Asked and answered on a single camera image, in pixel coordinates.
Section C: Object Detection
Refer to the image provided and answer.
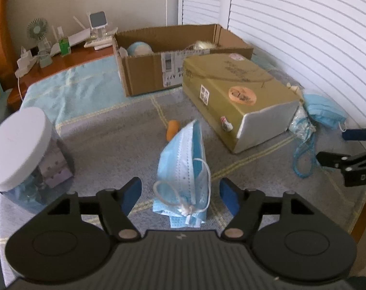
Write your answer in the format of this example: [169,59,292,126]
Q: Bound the small orange soft toy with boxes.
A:
[166,120,180,142]

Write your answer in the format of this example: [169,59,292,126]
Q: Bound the wooden nightstand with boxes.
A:
[6,44,118,111]

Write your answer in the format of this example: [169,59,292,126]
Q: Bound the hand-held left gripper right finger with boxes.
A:
[220,178,316,241]

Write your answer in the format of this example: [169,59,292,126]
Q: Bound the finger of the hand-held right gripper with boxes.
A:
[316,149,366,170]
[341,123,366,144]

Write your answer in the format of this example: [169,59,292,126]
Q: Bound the blue mask loops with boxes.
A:
[153,120,212,228]

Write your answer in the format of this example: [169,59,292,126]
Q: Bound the stack of blue face masks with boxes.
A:
[302,93,348,129]

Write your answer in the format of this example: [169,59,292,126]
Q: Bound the white power strip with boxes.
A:
[14,47,40,78]

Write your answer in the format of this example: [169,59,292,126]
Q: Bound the round blue plush toy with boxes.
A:
[127,42,155,57]

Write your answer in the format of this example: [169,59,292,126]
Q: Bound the white remote control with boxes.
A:
[84,38,115,51]

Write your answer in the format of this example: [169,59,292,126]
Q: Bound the light blue towel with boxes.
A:
[20,55,280,127]

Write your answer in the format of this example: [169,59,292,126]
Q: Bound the green spray bottle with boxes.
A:
[58,27,70,56]

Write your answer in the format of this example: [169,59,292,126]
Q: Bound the small screen on stand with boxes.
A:
[89,11,108,33]

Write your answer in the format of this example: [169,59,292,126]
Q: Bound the narrow white louvered door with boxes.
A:
[178,0,223,27]

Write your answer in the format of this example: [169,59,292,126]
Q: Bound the clear jar with white lid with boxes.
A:
[0,107,75,213]

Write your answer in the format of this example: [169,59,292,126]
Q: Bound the wooden headboard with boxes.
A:
[0,0,20,93]

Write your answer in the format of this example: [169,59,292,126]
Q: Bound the white router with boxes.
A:
[52,15,119,55]

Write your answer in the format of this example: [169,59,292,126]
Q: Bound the wide white louvered door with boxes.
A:
[228,0,366,133]

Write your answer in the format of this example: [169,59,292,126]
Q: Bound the brown cardboard box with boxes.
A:
[113,24,254,98]

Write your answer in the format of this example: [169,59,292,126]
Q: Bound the small green desk fan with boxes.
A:
[27,18,53,67]

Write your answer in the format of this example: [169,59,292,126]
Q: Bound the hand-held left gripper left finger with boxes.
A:
[47,177,142,242]

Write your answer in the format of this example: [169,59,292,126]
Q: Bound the blue braided cord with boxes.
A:
[292,130,321,179]

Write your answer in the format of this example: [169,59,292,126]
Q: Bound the gold tissue pack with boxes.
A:
[182,53,304,154]

